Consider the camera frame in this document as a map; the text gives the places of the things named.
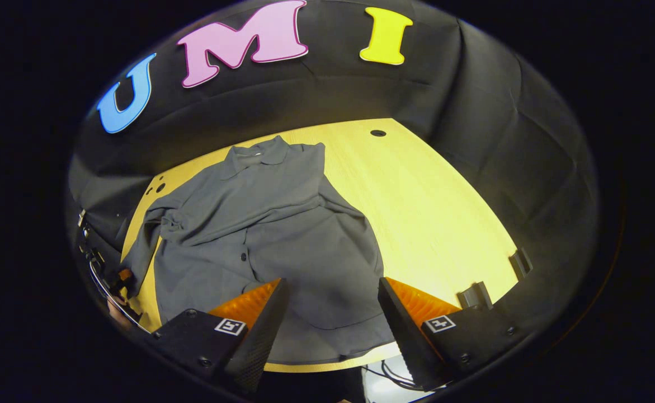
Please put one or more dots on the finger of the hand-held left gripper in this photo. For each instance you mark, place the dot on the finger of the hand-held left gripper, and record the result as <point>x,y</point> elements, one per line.
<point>125,277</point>

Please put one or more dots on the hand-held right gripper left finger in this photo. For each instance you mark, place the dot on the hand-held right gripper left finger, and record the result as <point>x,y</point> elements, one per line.
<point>260,336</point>

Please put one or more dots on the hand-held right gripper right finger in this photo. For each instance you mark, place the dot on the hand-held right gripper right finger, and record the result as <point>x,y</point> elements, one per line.
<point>403,336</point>

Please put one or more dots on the grey polo shirt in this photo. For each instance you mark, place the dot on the grey polo shirt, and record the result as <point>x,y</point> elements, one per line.
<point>293,224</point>

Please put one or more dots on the black table clamp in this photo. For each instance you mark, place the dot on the black table clamp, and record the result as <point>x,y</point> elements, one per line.
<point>521,263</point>
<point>475,296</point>

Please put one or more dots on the black backdrop cloth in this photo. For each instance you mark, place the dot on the black backdrop cloth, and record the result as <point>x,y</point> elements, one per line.
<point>500,140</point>

